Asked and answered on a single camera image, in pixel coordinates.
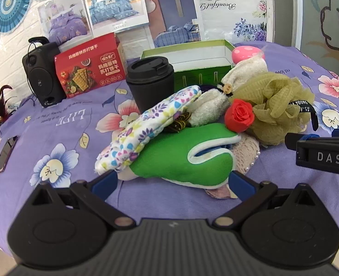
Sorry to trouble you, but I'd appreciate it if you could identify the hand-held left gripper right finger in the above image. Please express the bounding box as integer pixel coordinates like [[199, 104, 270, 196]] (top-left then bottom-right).
[[212, 170, 323, 232]]

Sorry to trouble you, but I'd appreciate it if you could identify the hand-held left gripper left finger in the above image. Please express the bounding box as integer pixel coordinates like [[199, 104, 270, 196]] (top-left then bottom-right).
[[32, 170, 137, 232]]

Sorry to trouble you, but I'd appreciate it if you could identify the pink lace cloth with pearls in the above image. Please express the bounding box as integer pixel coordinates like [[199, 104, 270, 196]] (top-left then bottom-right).
[[204, 134, 261, 200]]

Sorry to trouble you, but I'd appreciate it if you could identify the olive mesh bath pouf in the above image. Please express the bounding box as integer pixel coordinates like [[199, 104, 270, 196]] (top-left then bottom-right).
[[230, 72, 319, 146]]

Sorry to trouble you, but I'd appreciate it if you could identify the red fabric rose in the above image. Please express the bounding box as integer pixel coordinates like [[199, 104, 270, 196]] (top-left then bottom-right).
[[224, 98, 256, 133]]

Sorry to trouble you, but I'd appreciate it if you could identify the green oven mitt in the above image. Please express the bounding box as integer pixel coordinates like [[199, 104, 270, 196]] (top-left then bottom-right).
[[121, 122, 242, 190]]

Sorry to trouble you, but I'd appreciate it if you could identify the white floral oven mitt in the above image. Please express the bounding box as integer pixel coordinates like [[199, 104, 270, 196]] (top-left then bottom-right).
[[94, 85, 202, 176]]

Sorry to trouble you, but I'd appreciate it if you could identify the white fluffy towel with button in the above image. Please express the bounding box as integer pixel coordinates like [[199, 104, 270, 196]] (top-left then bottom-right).
[[187, 56, 269, 127]]

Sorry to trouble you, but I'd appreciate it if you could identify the black and yellow patterned cloth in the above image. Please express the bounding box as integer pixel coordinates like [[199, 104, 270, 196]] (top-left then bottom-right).
[[164, 112, 191, 133]]

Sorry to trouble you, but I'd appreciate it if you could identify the green cardboard box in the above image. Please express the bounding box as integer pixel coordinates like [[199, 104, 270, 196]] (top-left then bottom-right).
[[140, 39, 236, 94]]

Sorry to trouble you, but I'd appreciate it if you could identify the purple floral tablecloth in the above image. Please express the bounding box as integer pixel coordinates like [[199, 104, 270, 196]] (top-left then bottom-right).
[[0, 41, 339, 253]]

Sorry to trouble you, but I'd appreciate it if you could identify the glass jar with pink lid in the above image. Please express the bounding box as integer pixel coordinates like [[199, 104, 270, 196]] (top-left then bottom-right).
[[231, 46, 265, 65]]

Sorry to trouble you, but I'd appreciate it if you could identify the black smartphone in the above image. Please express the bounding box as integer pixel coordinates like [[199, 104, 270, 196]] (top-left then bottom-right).
[[0, 135, 20, 174]]

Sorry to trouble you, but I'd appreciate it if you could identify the black cup with lid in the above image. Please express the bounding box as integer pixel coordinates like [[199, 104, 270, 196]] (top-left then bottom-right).
[[125, 57, 175, 115]]

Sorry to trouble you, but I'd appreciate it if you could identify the red cracker box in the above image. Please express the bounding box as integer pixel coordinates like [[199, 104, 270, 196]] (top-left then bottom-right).
[[54, 32, 127, 99]]

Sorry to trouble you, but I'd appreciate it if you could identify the frosted glass door with drawing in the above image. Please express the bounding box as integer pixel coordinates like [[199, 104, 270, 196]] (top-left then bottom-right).
[[290, 0, 339, 81]]

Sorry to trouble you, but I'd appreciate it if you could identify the black speaker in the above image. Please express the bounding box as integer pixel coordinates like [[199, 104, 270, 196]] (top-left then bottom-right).
[[22, 37, 67, 108]]

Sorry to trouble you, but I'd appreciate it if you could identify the white floral poster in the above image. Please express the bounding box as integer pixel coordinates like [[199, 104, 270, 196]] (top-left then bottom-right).
[[142, 0, 273, 42]]

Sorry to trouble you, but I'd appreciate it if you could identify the purple bedding poster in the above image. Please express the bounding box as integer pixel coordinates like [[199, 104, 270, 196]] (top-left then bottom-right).
[[37, 0, 90, 46]]

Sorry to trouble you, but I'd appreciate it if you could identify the blue plaid bedding poster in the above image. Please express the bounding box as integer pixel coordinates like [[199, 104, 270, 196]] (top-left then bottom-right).
[[144, 0, 202, 49]]

